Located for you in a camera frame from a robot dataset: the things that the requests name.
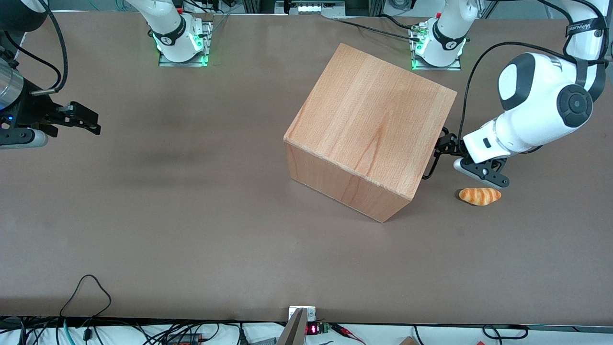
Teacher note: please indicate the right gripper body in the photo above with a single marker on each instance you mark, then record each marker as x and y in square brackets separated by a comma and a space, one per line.
[37, 106]

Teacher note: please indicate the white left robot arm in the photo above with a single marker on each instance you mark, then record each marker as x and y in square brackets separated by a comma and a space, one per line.
[536, 105]

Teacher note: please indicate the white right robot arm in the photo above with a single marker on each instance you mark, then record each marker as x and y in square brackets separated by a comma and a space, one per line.
[167, 19]

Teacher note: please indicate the light wooden drawer cabinet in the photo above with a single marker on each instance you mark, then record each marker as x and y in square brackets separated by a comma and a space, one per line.
[368, 110]

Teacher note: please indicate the toy croissant bread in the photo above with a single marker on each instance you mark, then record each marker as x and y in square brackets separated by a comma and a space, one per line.
[480, 196]

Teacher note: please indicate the red and black clip leads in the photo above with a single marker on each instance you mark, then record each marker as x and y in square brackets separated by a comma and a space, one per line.
[342, 329]

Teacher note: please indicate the red digit display module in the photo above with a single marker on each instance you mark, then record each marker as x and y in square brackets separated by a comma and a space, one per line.
[312, 329]

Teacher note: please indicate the black and orange device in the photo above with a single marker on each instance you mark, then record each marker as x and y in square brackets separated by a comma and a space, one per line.
[184, 339]

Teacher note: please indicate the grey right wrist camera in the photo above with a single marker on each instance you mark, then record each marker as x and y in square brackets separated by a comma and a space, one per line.
[28, 139]

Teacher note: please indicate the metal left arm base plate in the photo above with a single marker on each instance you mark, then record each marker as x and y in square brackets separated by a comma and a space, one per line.
[455, 67]

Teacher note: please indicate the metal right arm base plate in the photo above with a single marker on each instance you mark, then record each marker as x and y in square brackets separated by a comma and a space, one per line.
[207, 48]

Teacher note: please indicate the small silver metal bracket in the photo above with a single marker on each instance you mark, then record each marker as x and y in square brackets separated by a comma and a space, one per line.
[311, 314]

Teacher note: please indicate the grey metal camera post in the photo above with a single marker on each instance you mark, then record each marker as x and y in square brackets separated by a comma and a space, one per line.
[294, 333]

